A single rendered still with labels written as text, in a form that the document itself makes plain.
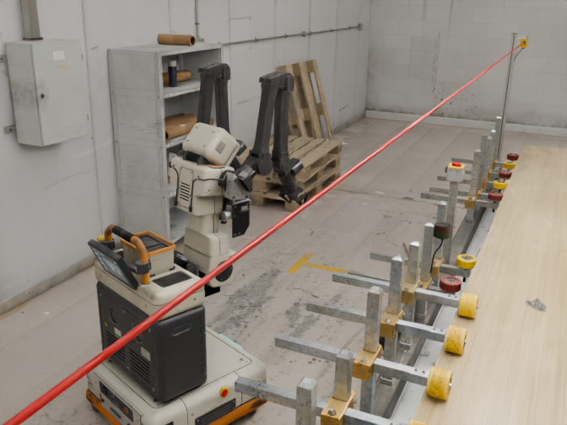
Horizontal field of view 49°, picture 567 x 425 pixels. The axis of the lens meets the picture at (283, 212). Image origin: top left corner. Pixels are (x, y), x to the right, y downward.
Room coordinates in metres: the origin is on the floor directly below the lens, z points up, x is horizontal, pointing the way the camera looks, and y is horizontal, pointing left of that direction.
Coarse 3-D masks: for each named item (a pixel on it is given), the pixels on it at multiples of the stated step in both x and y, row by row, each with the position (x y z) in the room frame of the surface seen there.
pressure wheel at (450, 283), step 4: (448, 276) 2.20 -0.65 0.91; (440, 280) 2.17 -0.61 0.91; (444, 280) 2.16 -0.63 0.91; (448, 280) 2.17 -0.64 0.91; (452, 280) 2.16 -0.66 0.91; (456, 280) 2.17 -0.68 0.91; (460, 280) 2.17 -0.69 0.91; (440, 284) 2.16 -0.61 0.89; (444, 284) 2.14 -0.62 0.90; (448, 284) 2.13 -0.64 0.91; (452, 284) 2.13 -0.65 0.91; (456, 284) 2.13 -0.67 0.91; (460, 284) 2.14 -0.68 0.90; (444, 288) 2.14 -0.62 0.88; (448, 288) 2.13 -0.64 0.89; (452, 288) 2.13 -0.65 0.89; (456, 288) 2.13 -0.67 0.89; (460, 288) 2.14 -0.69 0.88; (452, 292) 2.13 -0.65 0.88
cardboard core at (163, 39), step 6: (162, 36) 4.96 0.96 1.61; (168, 36) 4.94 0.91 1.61; (174, 36) 4.91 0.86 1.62; (180, 36) 4.90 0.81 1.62; (186, 36) 4.87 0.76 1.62; (192, 36) 4.89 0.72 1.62; (162, 42) 4.96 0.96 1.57; (168, 42) 4.93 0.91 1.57; (174, 42) 4.91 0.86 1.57; (180, 42) 4.89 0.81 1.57; (186, 42) 4.86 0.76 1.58; (192, 42) 4.91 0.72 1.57
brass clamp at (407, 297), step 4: (404, 284) 1.99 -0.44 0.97; (408, 284) 1.99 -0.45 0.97; (412, 284) 1.99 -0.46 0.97; (416, 284) 1.99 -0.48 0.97; (420, 284) 2.03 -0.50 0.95; (412, 288) 1.96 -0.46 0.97; (416, 288) 1.98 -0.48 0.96; (404, 292) 1.94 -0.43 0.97; (408, 292) 1.93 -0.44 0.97; (412, 292) 1.93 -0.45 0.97; (404, 296) 1.94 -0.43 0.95; (408, 296) 1.93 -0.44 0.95; (412, 296) 1.93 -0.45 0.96; (404, 300) 1.94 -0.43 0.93; (408, 300) 1.93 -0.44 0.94; (412, 300) 1.93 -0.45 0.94
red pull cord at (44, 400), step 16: (384, 144) 1.28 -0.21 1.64; (368, 160) 1.17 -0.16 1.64; (320, 192) 0.94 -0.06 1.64; (304, 208) 0.87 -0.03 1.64; (256, 240) 0.73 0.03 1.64; (240, 256) 0.69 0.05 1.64; (192, 288) 0.60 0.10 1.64; (176, 304) 0.57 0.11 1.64; (144, 320) 0.52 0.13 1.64; (128, 336) 0.50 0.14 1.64; (112, 352) 0.47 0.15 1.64; (80, 368) 0.44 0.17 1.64; (64, 384) 0.42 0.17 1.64; (48, 400) 0.40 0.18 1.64; (16, 416) 0.38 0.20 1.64
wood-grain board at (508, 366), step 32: (544, 160) 4.07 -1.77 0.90; (512, 192) 3.33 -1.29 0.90; (544, 192) 3.34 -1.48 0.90; (512, 224) 2.81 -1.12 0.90; (544, 224) 2.82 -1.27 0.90; (480, 256) 2.41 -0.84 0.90; (512, 256) 2.42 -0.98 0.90; (544, 256) 2.43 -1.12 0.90; (480, 288) 2.11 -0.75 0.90; (512, 288) 2.11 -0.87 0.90; (544, 288) 2.12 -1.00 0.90; (480, 320) 1.86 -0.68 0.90; (512, 320) 1.87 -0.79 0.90; (544, 320) 1.87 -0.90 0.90; (448, 352) 1.66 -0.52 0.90; (480, 352) 1.66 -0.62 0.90; (512, 352) 1.67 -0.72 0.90; (544, 352) 1.67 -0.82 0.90; (480, 384) 1.50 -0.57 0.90; (512, 384) 1.50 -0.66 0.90; (544, 384) 1.50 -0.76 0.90; (416, 416) 1.35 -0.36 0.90; (448, 416) 1.35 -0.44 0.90; (480, 416) 1.36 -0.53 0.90; (512, 416) 1.36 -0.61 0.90; (544, 416) 1.36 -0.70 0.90
